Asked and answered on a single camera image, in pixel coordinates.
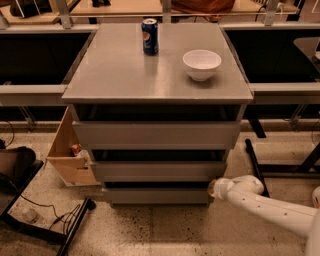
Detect grey bottom drawer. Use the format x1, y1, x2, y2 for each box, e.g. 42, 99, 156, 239
102, 181, 213, 205

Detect grey drawer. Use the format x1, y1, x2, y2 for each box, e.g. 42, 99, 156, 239
91, 161, 226, 182
73, 121, 240, 150
102, 181, 213, 205

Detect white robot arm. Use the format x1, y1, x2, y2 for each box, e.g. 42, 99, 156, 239
207, 175, 320, 256

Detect grey drawer cabinet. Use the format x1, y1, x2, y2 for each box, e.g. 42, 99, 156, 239
61, 22, 254, 206

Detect grey middle drawer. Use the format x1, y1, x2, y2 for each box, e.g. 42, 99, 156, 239
91, 161, 226, 182

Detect grey top drawer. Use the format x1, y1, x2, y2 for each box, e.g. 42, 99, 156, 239
73, 121, 240, 150

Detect black metal leg bar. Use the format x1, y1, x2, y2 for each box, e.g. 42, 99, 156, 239
245, 139, 270, 197

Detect white ceramic bowl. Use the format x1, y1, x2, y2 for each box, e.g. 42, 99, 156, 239
183, 50, 222, 81

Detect wooden open box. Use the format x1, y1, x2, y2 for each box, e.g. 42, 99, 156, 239
47, 109, 99, 186

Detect red snack packet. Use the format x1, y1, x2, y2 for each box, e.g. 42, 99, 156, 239
71, 144, 82, 156

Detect blue Pepsi can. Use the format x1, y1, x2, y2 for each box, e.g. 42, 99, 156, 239
141, 18, 158, 55

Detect clear plastic bottle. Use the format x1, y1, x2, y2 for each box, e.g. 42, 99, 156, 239
22, 208, 46, 227

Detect black cable on floor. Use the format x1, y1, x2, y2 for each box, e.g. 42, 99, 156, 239
19, 193, 83, 236

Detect black cart frame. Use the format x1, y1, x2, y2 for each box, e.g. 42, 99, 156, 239
0, 145, 98, 256

